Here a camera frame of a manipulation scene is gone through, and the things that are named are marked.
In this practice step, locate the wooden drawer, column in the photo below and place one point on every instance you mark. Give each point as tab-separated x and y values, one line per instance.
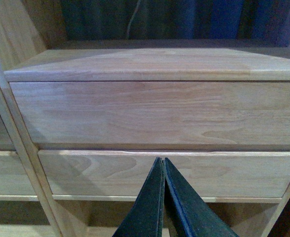
119	175
160	113

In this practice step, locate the upper wooden drawer, right column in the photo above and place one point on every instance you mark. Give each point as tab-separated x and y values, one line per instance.
160	113

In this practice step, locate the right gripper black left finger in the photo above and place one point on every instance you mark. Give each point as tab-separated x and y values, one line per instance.
145	218

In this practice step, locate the lower wooden drawer, right column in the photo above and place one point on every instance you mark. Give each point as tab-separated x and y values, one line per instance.
119	175

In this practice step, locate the light wooden shelf unit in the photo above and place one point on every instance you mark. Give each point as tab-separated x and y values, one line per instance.
34	48

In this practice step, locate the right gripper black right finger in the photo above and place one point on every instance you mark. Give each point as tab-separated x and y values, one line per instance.
187	214

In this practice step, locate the dark blue curtain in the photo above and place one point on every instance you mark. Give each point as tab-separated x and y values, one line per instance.
178	19

